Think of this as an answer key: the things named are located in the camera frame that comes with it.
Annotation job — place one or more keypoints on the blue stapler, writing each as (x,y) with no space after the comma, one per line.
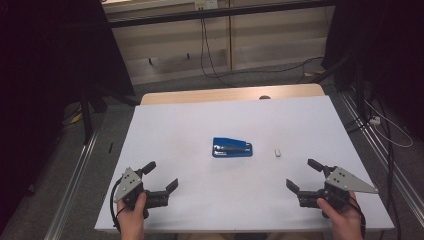
(232,148)

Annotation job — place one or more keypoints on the white table cover board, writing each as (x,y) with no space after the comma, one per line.
(206,200)

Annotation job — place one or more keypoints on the small white block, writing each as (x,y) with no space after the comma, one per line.
(277,152)

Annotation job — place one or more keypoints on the small black stick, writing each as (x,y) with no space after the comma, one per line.
(110,147)

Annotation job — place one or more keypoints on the person's right hand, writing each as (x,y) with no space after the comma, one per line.
(343,220)

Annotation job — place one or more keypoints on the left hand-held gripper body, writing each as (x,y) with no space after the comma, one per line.
(128,185)

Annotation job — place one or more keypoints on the white wall socket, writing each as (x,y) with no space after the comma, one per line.
(206,4)

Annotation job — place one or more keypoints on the black horizontal bar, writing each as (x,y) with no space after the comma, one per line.
(216,13)

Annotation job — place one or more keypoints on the dark table grommet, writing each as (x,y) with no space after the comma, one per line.
(265,97)

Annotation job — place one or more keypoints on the yellow tape strip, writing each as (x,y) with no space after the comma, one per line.
(76,118)
(315,73)

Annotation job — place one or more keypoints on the person's left hand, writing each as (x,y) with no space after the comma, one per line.
(132,218)

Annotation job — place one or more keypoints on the black curtain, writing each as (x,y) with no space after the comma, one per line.
(43,66)
(383,50)

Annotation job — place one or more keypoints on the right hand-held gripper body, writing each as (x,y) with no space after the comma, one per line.
(346,181)

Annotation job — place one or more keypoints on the wooden table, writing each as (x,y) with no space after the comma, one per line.
(216,94)

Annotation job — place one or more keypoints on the black metal stand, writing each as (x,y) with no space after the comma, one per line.
(358,86)
(87,116)

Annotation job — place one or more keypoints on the aluminium floor rail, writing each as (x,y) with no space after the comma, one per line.
(383,151)
(71,190)

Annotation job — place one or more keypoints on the white power adapter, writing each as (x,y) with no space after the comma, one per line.
(375,120)

